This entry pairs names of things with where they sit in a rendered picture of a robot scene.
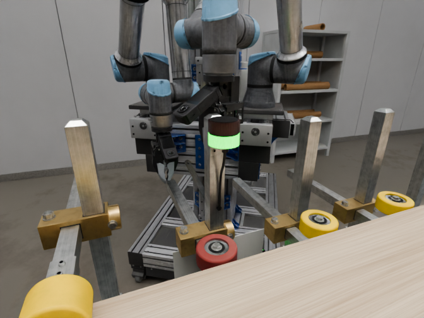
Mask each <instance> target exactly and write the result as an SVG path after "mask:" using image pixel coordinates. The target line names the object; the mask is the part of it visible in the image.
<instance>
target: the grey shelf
mask: <svg viewBox="0 0 424 318"><path fill-rule="evenodd" d="M350 32H351V31H339V30H308V29H302V35H303V46H304V47H305V48H306V49H307V51H323V57H322V58H312V62H311V65H310V71H309V74H308V76H307V79H306V81H321V82H325V81H328V82H329V83H330V88H329V89H318V90H281V83H273V93H274V99H275V103H282V106H283V110H284V111H286V110H308V109H314V110H315V111H321V113H322V114H321V116H320V117H318V118H319V119H320V120H321V121H322V125H321V133H320V137H319V144H318V149H317V150H323V149H325V153H324V155H326V156H329V149H330V145H331V139H332V135H333V128H334V121H335V117H336V111H337V106H338V100H339V93H340V89H341V82H342V78H343V71H344V67H345V60H346V54H347V50H348V43H349V39H350ZM279 50H280V41H279V33H278V30H272V31H268V32H263V38H262V52H271V51H275V53H276V54H277V52H278V51H279ZM295 121H296V123H297V125H296V131H295V136H288V138H277V139H275V140H274V141H273V143H272V145H271V151H270V163H274V156H275V155H282V154H288V153H296V152H297V143H298V134H299V129H300V119H295Z"/></svg>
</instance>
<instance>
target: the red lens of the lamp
mask: <svg viewBox="0 0 424 318"><path fill-rule="evenodd" d="M208 132H209V133H210V134H214V135H219V136H231V135H235V134H238V133H239V132H240V119H238V121H237V122H233V123H217V122H211V121H210V118H209V119H208Z"/></svg>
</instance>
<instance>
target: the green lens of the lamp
mask: <svg viewBox="0 0 424 318"><path fill-rule="evenodd" d="M239 141H240V133H239V134H238V135H236V136H231V137H218V136H212V135H210V133H208V145H209V146H210V147H213V148H218V149H230V148H236V147H238V146H239Z"/></svg>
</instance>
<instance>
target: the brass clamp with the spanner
mask: <svg viewBox="0 0 424 318"><path fill-rule="evenodd" d="M184 226H187V229H188V231H189V232H188V234H186V235H181V234H180V233H179V231H180V228H181V227H182V226H181V227H176V228H175V235H176V244H177V247H178V250H179V252H180V255H181V257H186V256H190V255H193V254H195V253H196V240H198V239H201V238H203V237H205V236H207V235H211V234H222V235H226V236H227V237H230V238H231V239H234V238H235V229H234V226H233V223H232V222H231V221H230V220H224V227H223V228H218V229H215V230H209V228H208V226H207V225H206V223H205V221H201V222H197V223H192V224H189V225H184Z"/></svg>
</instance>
